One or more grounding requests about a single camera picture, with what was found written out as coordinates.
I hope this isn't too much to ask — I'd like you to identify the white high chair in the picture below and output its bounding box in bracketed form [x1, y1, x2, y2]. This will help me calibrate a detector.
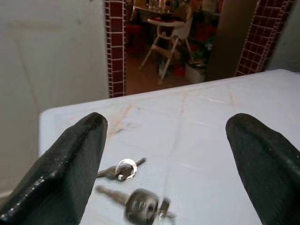
[139, 4, 195, 85]

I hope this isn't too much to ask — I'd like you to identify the grey metal key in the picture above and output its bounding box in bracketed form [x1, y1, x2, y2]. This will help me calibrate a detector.
[97, 157, 147, 180]

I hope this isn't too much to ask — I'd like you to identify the cluttered dining table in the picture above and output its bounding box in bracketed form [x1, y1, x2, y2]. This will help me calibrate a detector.
[133, 4, 221, 19]

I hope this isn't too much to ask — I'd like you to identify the brown door panel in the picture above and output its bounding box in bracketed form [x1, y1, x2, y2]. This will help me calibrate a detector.
[208, 0, 258, 82]

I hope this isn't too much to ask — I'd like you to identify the white bin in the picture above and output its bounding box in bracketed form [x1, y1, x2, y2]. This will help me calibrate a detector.
[184, 62, 207, 83]

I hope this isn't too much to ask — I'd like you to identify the black headed key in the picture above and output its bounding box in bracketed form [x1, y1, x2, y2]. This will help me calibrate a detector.
[96, 185, 162, 222]

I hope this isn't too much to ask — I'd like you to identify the red tiled pillar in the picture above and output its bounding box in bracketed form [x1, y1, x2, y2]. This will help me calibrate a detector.
[234, 0, 295, 77]
[104, 0, 127, 98]

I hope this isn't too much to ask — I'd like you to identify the large silver key ring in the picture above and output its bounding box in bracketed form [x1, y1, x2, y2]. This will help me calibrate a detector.
[116, 157, 138, 181]

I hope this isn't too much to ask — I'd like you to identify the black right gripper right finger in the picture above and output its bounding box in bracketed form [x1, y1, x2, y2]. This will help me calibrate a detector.
[225, 112, 300, 225]

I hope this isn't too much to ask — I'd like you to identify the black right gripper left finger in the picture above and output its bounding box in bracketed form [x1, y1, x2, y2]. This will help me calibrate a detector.
[0, 112, 109, 225]

